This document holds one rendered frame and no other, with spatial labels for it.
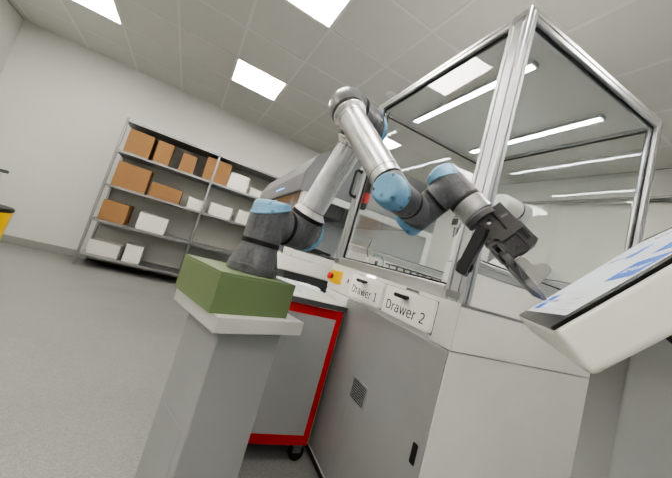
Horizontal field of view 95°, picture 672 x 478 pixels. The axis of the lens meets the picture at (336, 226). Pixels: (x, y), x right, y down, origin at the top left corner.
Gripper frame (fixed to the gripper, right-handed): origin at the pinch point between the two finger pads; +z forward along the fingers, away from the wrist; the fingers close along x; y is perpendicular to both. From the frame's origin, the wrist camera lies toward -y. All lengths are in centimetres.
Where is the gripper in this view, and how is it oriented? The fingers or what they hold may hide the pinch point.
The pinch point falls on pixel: (537, 296)
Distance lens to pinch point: 76.1
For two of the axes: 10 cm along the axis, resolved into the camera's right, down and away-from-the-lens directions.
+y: 7.6, -6.1, -2.4
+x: 4.5, 2.3, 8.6
